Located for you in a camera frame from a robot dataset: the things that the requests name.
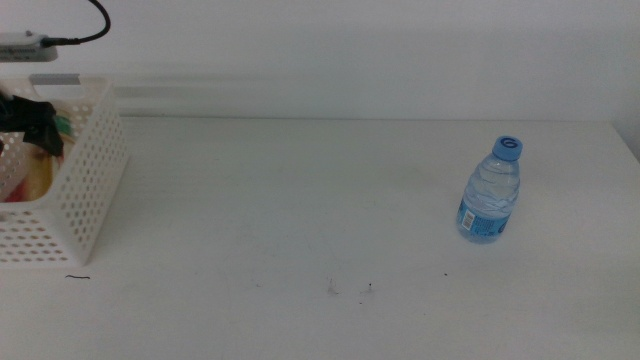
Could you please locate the black braided left camera cable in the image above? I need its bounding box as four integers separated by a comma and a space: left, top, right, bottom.
39, 0, 112, 48

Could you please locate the clear water bottle blue cap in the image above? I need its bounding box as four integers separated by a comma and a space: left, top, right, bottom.
455, 134, 524, 245

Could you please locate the grey wall trunking strip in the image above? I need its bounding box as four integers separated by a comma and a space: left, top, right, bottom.
113, 85, 321, 100

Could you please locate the yellow tea bottle green label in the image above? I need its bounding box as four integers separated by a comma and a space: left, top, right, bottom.
19, 113, 77, 202

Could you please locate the white perforated plastic basket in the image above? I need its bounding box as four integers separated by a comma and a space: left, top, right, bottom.
0, 73, 130, 266

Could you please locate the red soda can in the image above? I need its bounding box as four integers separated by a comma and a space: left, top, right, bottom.
0, 179, 29, 203

